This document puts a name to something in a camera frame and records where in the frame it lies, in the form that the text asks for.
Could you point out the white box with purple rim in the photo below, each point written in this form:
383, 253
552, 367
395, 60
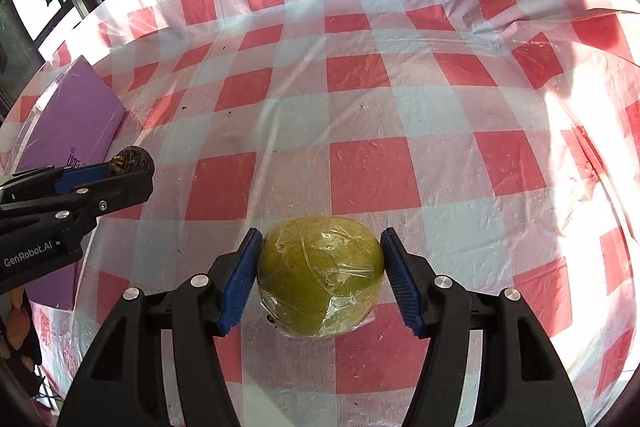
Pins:
72, 124

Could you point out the red white checkered tablecloth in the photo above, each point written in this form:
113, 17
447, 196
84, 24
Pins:
499, 138

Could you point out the yellow-green whole fruit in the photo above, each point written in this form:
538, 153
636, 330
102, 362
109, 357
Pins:
319, 276

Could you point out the small dark water chestnut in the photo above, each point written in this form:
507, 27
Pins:
131, 159

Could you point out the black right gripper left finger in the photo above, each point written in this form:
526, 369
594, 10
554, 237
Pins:
120, 380

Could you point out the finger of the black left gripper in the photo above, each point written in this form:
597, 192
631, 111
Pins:
133, 189
52, 181

